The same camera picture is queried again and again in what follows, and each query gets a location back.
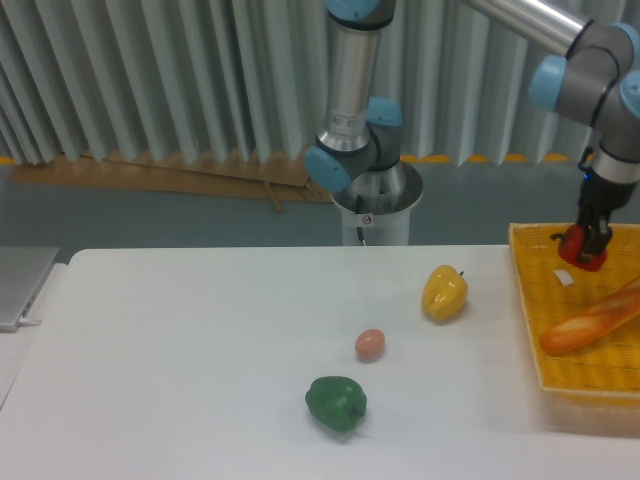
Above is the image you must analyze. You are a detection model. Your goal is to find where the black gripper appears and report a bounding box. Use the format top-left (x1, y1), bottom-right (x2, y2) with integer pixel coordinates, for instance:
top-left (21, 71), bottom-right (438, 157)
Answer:
top-left (576, 172), bottom-right (637, 255)

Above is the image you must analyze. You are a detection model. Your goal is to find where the red bell pepper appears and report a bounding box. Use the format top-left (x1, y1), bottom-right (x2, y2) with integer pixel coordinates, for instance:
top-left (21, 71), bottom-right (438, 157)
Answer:
top-left (550, 224), bottom-right (608, 272)

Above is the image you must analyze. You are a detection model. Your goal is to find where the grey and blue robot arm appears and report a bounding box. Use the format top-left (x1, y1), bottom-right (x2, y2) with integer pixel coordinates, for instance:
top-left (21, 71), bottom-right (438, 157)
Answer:
top-left (304, 1), bottom-right (639, 271)

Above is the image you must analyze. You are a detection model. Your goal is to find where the yellow woven basket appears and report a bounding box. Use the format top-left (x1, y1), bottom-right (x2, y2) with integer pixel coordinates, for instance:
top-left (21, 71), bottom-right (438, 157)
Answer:
top-left (509, 223), bottom-right (639, 438)

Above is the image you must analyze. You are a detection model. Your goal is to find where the white label tag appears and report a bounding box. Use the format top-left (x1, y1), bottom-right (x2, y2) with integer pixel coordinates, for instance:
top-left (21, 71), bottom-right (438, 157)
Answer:
top-left (553, 269), bottom-right (574, 287)

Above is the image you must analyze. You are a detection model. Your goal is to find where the orange baguette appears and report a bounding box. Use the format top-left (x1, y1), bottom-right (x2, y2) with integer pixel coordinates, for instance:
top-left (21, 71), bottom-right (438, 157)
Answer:
top-left (540, 277), bottom-right (639, 356)

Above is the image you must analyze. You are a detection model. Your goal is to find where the yellow bell pepper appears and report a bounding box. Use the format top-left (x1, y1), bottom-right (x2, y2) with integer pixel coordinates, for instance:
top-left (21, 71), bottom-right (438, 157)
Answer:
top-left (421, 265), bottom-right (468, 321)

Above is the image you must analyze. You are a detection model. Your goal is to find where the brown egg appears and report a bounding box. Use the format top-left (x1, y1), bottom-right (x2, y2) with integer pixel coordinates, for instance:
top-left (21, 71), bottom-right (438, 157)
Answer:
top-left (354, 329), bottom-right (386, 361)

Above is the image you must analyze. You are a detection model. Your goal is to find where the green bell pepper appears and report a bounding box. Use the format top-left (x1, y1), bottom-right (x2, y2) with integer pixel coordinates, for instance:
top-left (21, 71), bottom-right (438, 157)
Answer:
top-left (305, 376), bottom-right (368, 433)

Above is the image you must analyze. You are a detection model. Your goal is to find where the brown cardboard sheet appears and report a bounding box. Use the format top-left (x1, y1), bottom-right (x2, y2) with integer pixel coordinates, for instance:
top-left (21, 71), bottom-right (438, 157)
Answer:
top-left (10, 149), bottom-right (331, 212)

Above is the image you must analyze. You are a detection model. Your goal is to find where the white pleated curtain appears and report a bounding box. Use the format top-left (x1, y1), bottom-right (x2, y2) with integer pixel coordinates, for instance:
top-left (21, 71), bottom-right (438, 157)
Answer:
top-left (1, 1), bottom-right (590, 164)

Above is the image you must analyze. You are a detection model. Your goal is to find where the silver laptop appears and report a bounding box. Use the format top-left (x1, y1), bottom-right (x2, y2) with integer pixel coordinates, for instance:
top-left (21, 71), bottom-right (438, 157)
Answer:
top-left (1, 246), bottom-right (58, 333)

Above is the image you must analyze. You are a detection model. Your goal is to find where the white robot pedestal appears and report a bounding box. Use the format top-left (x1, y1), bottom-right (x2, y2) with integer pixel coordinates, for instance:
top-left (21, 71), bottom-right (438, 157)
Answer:
top-left (331, 161), bottom-right (423, 246)

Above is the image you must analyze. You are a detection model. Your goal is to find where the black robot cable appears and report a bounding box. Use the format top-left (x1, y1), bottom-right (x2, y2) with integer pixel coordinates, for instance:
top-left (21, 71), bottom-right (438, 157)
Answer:
top-left (354, 195), bottom-right (368, 247)

